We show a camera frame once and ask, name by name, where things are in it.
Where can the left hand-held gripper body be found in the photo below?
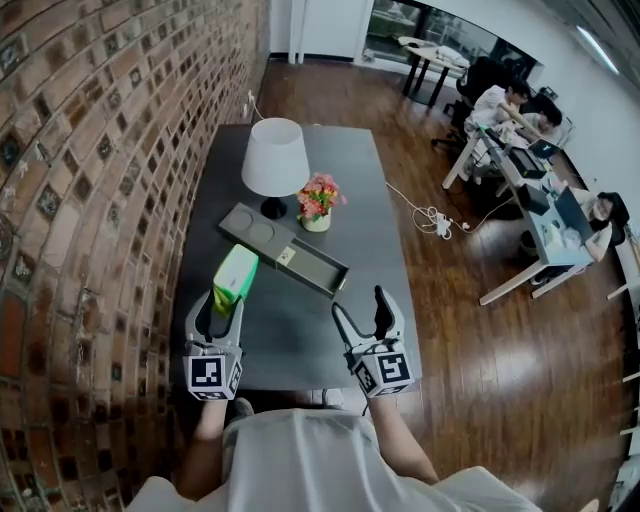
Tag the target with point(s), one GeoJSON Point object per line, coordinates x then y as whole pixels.
{"type": "Point", "coordinates": [210, 372]}

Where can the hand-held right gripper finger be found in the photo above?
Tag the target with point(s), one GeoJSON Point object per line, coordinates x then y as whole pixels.
{"type": "Point", "coordinates": [390, 320]}
{"type": "Point", "coordinates": [347, 330]}

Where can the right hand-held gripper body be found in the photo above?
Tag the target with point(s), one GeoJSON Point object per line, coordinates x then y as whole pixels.
{"type": "Point", "coordinates": [385, 367]}

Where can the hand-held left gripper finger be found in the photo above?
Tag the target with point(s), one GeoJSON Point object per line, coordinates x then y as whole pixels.
{"type": "Point", "coordinates": [237, 325]}
{"type": "Point", "coordinates": [194, 320]}

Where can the green and white box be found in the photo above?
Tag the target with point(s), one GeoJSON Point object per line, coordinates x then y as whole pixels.
{"type": "Point", "coordinates": [235, 272]}

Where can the person's left forearm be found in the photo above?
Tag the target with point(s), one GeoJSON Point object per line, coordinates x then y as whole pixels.
{"type": "Point", "coordinates": [205, 440]}

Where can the person's right forearm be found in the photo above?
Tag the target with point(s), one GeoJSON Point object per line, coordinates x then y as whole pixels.
{"type": "Point", "coordinates": [400, 440]}

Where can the person's gray shoe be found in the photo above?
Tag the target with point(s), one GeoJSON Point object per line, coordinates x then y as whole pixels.
{"type": "Point", "coordinates": [334, 398]}
{"type": "Point", "coordinates": [244, 406]}

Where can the gray box sleeve with circles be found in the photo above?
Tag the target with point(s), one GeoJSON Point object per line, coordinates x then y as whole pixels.
{"type": "Point", "coordinates": [250, 231]}

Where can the white power strip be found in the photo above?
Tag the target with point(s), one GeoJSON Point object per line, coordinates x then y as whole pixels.
{"type": "Point", "coordinates": [443, 225]}

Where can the cream flower vase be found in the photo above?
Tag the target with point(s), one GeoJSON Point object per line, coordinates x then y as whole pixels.
{"type": "Point", "coordinates": [316, 222]}

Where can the person's white t-shirt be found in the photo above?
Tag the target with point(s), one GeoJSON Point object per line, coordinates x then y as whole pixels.
{"type": "Point", "coordinates": [310, 465]}

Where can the pink flower bouquet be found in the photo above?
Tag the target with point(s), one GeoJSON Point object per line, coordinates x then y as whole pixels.
{"type": "Point", "coordinates": [320, 195]}

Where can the white shade table lamp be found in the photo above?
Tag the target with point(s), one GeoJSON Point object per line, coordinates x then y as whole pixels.
{"type": "Point", "coordinates": [275, 155]}

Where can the long white desk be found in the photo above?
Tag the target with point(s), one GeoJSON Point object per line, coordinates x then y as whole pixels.
{"type": "Point", "coordinates": [555, 250]}

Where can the small black box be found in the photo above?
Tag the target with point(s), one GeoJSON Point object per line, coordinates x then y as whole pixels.
{"type": "Point", "coordinates": [532, 197]}

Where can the long black case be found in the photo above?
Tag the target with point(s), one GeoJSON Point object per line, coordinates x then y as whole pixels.
{"type": "Point", "coordinates": [525, 162]}

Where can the dark open laptop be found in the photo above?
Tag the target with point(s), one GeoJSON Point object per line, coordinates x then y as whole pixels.
{"type": "Point", "coordinates": [572, 215]}

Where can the open laptop with glowing logo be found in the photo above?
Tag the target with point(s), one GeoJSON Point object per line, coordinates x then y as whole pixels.
{"type": "Point", "coordinates": [542, 148]}

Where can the small white desk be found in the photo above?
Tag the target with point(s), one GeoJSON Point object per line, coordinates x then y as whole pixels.
{"type": "Point", "coordinates": [622, 289]}

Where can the black office chair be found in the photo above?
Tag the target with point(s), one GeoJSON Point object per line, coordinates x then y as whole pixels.
{"type": "Point", "coordinates": [622, 220]}
{"type": "Point", "coordinates": [480, 80]}

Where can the black leg table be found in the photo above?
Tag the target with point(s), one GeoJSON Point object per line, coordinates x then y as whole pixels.
{"type": "Point", "coordinates": [425, 52]}

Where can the white wall socket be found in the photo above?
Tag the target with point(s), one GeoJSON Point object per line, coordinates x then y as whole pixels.
{"type": "Point", "coordinates": [250, 102]}

